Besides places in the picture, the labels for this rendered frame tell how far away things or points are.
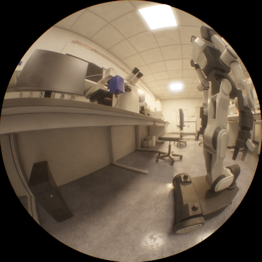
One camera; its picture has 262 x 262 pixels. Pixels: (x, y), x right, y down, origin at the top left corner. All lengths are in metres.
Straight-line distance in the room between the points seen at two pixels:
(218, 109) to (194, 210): 0.59
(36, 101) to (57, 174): 1.04
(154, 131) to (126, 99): 2.62
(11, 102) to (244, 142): 0.63
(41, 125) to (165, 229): 0.82
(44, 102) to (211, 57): 0.80
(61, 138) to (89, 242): 1.03
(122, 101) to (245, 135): 0.67
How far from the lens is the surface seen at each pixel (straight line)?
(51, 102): 0.18
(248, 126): 0.45
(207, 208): 0.71
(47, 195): 0.66
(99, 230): 0.75
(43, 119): 0.24
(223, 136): 0.51
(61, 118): 0.24
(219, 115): 0.55
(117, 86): 0.42
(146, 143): 2.41
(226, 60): 0.61
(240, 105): 0.45
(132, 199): 0.86
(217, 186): 0.71
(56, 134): 1.05
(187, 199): 0.67
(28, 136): 1.08
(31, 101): 0.18
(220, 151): 0.52
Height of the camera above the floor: 0.69
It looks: 4 degrees down
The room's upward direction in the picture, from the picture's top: 2 degrees counter-clockwise
